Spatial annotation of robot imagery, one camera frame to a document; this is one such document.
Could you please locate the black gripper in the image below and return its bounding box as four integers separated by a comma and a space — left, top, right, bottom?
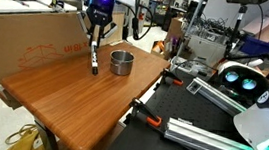
74, 0, 121, 49

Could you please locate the yellow bag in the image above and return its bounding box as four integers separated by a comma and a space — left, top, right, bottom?
3, 121, 52, 150

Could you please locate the dark wooden desk leg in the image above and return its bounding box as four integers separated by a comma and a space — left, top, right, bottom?
30, 119, 66, 150

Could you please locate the white equipment box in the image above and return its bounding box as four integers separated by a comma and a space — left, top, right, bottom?
185, 33, 229, 67

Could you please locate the black camera stand pole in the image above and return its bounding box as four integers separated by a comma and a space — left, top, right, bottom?
223, 3, 248, 62

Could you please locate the light wooden panel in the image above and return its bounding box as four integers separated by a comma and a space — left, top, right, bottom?
100, 10, 126, 50

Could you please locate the black orange bar clamp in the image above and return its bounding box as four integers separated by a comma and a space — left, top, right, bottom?
154, 67, 186, 93
126, 97, 166, 129

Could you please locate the black and white marker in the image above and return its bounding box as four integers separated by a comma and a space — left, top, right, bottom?
87, 40, 103, 77

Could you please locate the stainless steel cup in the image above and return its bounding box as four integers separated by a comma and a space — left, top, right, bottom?
107, 48, 136, 78

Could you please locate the white VR headset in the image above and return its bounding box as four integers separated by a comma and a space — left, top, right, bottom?
213, 59, 269, 111

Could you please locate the blue plastic bin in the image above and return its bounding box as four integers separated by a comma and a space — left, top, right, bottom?
239, 34, 269, 57

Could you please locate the black hanging cable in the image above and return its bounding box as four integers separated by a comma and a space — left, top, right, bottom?
129, 0, 156, 43

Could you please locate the short aluminium extrusion rail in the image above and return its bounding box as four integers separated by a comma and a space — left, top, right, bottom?
183, 76, 249, 118

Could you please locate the slanted metal pole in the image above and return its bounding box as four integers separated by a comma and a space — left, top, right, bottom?
171, 0, 208, 74

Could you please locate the large brown cardboard box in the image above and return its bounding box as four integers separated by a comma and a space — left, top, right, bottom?
0, 3, 97, 93

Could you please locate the small brown cardboard box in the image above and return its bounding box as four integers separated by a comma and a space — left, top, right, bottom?
165, 15, 189, 45

